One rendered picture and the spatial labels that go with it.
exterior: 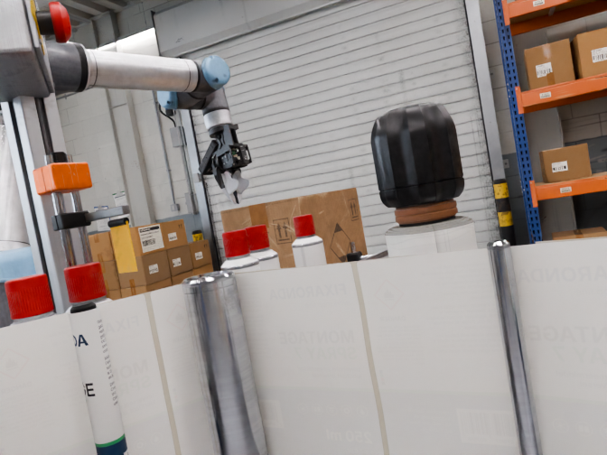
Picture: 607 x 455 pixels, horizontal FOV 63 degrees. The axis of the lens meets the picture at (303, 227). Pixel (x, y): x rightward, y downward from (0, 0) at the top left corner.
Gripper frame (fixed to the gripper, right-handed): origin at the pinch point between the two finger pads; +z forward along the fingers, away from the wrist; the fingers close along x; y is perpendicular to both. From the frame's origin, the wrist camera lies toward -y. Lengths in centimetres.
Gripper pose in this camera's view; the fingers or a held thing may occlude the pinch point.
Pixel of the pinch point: (234, 200)
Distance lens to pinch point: 139.8
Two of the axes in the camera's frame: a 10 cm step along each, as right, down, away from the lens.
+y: 7.3, -2.4, -6.4
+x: 6.3, -1.2, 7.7
